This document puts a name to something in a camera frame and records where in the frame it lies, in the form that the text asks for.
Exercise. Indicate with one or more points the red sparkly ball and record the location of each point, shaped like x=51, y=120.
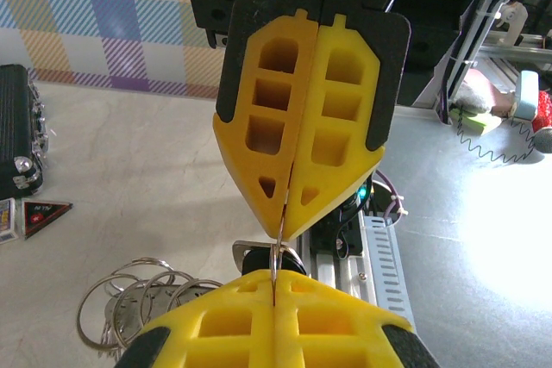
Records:
x=544, y=107

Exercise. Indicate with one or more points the black hard case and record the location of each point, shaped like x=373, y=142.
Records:
x=13, y=126

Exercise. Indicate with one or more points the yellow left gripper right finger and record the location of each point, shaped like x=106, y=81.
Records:
x=286, y=325

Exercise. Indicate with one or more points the green sticky notes pad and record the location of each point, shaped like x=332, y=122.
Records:
x=474, y=121

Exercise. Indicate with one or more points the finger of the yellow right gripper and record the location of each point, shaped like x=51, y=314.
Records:
x=237, y=144
x=340, y=174

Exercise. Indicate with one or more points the white plastic bracket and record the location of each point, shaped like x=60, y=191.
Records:
x=511, y=19

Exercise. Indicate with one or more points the small card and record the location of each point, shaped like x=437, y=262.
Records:
x=8, y=221

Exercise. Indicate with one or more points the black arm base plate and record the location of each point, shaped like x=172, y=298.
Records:
x=332, y=234

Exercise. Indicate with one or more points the light blue plastic object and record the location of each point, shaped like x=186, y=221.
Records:
x=528, y=92

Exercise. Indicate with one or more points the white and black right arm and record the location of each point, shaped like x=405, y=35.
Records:
x=448, y=66

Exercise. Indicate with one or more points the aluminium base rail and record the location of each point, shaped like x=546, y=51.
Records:
x=345, y=277

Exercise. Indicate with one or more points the silver metal keyring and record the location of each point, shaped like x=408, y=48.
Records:
x=202, y=282
x=273, y=262
x=142, y=260
x=108, y=344
x=79, y=320
x=172, y=273

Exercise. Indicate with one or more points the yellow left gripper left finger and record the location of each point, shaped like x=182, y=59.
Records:
x=263, y=325

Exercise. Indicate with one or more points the silver and black metal piece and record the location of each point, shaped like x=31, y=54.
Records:
x=259, y=258

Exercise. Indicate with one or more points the grey fuzzy object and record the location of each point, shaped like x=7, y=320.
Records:
x=474, y=96

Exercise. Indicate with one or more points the black and red triangle piece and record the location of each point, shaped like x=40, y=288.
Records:
x=39, y=217

